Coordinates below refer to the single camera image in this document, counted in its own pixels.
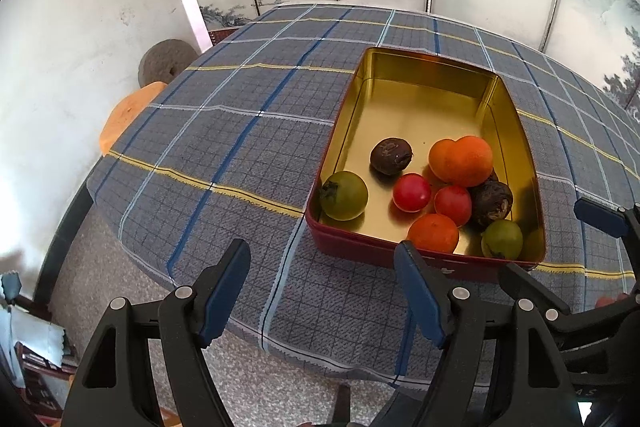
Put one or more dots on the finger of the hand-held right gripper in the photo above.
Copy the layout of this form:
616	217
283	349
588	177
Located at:
597	217
560	312

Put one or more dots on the gold tin box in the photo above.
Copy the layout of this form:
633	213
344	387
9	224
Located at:
425	107

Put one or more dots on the orange mandarin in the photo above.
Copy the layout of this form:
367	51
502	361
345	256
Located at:
433	233
472	161
439	159

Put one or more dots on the red cherry tomato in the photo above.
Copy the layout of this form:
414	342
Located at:
452	205
411	192

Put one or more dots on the orange round stool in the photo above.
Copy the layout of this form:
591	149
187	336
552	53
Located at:
127	117

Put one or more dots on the black curved frame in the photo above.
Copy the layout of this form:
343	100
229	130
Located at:
60	252

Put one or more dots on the dark brown wooden chair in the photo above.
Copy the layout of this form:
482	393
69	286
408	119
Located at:
220	36

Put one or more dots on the green tomato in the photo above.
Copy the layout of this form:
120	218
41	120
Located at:
343	195
501	239

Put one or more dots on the brown mangosteen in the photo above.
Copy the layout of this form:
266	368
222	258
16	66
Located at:
492	203
391	155

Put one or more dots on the grey plaid tablecloth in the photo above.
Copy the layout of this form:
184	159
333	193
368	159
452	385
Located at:
240	117

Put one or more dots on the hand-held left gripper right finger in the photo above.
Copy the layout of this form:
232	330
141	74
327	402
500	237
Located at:
417	289

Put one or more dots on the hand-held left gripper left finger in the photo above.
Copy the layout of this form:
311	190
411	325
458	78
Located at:
225	292

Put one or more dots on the grey round millstone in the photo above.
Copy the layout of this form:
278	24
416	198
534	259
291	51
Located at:
160	62

